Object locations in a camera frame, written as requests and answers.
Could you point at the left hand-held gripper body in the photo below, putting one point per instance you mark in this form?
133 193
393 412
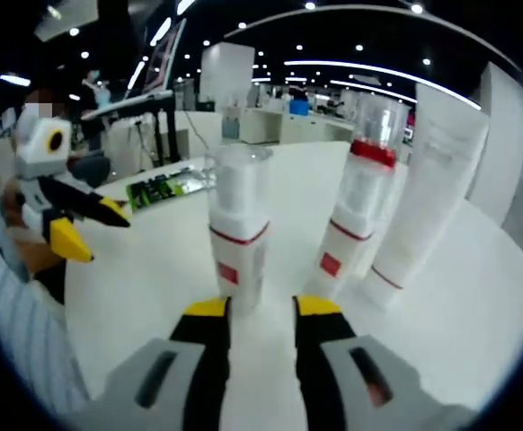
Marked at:
41 152

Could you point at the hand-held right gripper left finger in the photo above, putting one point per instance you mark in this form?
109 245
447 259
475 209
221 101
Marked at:
207 359

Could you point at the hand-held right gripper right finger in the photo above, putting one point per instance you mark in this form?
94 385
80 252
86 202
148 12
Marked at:
315 359

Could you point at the white skincare spray bottle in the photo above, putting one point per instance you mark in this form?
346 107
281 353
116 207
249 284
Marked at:
239 251
347 242

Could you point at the white skincare tube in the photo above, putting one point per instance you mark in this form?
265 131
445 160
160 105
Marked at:
432 188

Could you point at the blue storage box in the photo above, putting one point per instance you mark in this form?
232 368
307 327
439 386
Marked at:
299 108

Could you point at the green snack packet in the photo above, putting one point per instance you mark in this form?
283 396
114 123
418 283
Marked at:
153 190

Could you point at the person in checked shirt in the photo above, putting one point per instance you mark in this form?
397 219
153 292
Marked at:
19 314

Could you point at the white desk with black legs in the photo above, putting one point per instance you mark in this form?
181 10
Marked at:
159 134

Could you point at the ceiling air conditioner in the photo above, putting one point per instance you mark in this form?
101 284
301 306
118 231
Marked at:
64 22

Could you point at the tilted computer monitor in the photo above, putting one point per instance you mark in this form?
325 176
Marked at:
160 63

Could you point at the white office counter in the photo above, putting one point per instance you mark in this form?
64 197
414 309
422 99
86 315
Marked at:
266 125

